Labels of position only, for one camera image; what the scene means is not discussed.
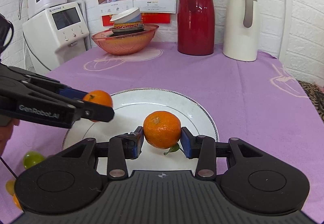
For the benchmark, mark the small orange tangerine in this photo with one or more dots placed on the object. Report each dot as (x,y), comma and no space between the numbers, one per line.
(102,98)

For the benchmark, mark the stacked bowls and cups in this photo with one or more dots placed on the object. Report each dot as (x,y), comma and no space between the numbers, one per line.
(127,22)

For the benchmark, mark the red paper sign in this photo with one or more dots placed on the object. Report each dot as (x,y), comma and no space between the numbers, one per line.
(147,18)

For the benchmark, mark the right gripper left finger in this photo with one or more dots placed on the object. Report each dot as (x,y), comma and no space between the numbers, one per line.
(119,149)

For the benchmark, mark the small orange kumquat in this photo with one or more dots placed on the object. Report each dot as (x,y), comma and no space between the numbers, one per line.
(16,202)

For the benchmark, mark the person's hand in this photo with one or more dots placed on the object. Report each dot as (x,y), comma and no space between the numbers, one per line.
(6,133)

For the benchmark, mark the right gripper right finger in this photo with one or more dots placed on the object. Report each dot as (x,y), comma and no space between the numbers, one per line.
(206,150)

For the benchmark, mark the white water dispenser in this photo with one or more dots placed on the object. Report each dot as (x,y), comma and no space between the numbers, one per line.
(57,35)

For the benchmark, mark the red yellow small fruit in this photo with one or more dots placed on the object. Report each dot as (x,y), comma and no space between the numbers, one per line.
(9,186)

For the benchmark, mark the white round plate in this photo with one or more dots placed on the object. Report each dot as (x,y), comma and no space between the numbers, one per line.
(131,107)

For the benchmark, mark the orange tangerine with leaf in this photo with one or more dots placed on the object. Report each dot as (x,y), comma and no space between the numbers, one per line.
(162,130)

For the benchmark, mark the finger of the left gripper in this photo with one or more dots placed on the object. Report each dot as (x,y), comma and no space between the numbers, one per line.
(48,84)
(51,109)

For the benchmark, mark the purple tablecloth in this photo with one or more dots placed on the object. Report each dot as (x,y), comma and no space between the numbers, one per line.
(259,102)

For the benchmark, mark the white thermos jug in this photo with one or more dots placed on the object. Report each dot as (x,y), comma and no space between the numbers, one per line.
(242,30)

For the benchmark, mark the red thermos jug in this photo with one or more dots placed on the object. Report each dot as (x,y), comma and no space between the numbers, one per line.
(196,27)

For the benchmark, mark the orange glass bowl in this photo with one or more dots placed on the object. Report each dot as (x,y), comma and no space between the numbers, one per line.
(127,42)

